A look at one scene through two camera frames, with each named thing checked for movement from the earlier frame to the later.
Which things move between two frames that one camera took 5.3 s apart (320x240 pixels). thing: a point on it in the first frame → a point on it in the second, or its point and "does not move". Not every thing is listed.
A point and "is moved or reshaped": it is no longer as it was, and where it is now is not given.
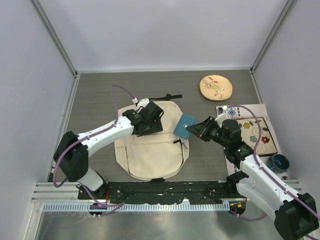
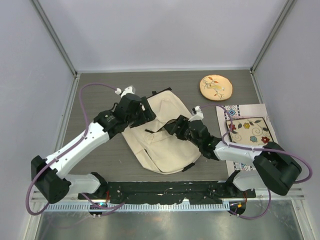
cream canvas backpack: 155,157 is moved or reshaped
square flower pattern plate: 250,133 does not move
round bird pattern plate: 216,87 does not move
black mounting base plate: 156,191 does not move
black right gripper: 201,129 → 172,128
